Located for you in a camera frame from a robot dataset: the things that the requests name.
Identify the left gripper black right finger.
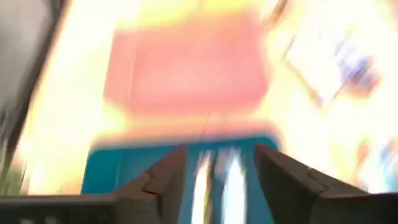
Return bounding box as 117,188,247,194
254,142,398,224

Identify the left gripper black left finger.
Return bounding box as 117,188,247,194
0,144,188,224

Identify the oatmeal raisin granola bar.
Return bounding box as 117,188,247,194
284,29,382,105

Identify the teal plastic bin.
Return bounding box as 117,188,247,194
81,133,280,224

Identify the pink plastic bin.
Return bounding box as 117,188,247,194
102,11,280,141

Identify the black aluminium table frame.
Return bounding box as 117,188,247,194
0,0,68,175

